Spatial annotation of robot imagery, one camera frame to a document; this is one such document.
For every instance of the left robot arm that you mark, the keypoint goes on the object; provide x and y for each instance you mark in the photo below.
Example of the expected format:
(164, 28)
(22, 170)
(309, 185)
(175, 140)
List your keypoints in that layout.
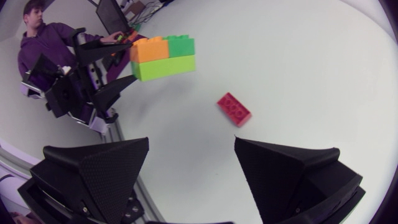
(99, 124)

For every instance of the lime green toy brick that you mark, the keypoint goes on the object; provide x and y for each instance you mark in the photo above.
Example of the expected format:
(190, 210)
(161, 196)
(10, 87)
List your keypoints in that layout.
(164, 68)

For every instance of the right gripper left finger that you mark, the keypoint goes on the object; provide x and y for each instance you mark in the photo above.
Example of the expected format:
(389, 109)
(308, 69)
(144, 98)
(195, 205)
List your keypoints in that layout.
(102, 180)

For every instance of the person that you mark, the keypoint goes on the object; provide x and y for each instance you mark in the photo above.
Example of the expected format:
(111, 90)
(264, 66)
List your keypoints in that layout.
(46, 40)

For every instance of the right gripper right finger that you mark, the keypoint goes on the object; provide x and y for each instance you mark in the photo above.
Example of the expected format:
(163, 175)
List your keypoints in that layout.
(280, 180)

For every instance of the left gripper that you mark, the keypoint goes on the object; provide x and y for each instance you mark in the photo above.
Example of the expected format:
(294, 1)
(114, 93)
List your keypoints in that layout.
(68, 93)

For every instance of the dark green toy brick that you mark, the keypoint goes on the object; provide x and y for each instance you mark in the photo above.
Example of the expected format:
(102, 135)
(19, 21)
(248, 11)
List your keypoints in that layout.
(182, 46)

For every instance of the pile of toy bricks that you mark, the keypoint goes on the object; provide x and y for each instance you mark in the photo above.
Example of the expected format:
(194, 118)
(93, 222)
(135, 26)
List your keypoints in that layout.
(129, 36)

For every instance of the orange toy brick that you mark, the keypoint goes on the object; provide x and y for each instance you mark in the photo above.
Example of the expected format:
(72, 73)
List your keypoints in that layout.
(149, 50)

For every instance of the red toy brick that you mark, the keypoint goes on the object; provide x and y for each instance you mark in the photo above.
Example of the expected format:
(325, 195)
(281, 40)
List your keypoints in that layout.
(234, 109)

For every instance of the dark screen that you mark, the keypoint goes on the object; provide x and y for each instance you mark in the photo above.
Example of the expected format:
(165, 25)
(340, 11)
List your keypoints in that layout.
(112, 15)

